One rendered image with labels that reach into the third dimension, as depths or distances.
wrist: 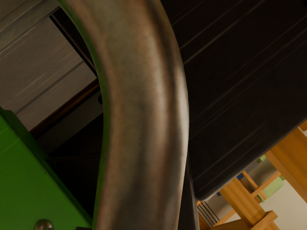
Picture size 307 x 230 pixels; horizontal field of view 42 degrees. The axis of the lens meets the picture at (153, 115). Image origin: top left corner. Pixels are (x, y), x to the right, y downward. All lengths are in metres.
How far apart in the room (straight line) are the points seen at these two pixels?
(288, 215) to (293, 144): 8.87
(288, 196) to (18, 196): 9.75
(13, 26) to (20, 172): 0.09
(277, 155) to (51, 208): 0.82
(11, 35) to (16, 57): 0.40
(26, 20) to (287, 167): 0.83
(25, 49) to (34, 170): 0.44
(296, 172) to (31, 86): 0.63
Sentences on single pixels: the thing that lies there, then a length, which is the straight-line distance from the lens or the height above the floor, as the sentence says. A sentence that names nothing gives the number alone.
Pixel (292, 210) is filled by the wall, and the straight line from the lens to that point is 9.93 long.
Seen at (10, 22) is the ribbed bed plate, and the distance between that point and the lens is 0.26.
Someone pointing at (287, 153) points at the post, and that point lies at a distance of 1.01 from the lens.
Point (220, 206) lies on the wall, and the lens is 9.45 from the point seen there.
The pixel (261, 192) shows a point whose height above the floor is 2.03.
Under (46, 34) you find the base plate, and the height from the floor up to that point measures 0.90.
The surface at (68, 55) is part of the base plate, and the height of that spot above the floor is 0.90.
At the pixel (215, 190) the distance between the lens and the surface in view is 0.29.
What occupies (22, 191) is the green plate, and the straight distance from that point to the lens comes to 0.24.
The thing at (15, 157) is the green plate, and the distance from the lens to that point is 0.24.
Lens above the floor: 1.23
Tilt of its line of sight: 13 degrees down
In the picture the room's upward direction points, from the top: 141 degrees clockwise
